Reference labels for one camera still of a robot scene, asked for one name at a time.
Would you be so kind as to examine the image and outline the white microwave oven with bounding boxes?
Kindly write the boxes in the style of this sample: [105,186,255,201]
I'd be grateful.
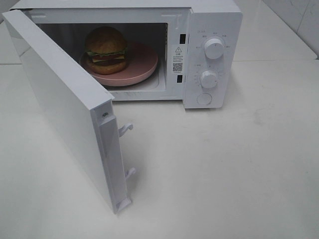
[9,0,243,109]

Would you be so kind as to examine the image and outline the lower white timer knob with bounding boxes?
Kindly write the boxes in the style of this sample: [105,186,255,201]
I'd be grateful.
[200,71,219,89]

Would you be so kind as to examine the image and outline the pink round plate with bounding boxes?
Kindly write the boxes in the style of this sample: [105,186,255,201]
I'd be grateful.
[79,42,159,87]

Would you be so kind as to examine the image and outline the round white door button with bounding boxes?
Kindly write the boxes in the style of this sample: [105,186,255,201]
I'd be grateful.
[196,93,212,106]

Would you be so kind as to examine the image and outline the glass microwave turntable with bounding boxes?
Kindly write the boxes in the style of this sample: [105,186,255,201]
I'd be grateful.
[103,66,160,91]

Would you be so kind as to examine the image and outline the white microwave door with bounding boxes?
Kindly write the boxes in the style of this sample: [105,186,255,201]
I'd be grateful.
[3,10,135,213]

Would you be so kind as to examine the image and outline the upper white power knob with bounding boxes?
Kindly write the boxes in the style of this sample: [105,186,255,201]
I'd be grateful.
[204,36,225,60]

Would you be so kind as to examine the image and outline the toy burger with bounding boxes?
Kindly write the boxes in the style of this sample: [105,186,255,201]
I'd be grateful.
[84,26,128,75]

